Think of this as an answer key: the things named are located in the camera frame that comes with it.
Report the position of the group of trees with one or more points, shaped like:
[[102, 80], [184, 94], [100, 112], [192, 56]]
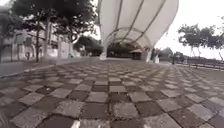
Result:
[[196, 35]]

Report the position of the small kiosk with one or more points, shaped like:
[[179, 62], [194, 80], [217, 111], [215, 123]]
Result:
[[136, 54]]

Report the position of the dark distant trees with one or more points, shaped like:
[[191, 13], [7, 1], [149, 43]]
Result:
[[88, 45]]

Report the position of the robot's own part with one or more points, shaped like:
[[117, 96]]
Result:
[[75, 124]]

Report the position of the distant trees behind canopy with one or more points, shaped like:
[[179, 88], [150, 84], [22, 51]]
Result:
[[166, 53]]

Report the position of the grey building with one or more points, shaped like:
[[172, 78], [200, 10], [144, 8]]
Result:
[[20, 45]]

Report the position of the checkered brick paving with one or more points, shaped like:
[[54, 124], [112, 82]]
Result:
[[113, 83]]

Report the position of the railing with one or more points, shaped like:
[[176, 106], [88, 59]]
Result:
[[206, 63]]

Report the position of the white arched canopy shelter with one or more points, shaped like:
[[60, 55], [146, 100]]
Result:
[[133, 16]]

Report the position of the grey pavement strip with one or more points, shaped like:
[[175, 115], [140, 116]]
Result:
[[20, 66]]

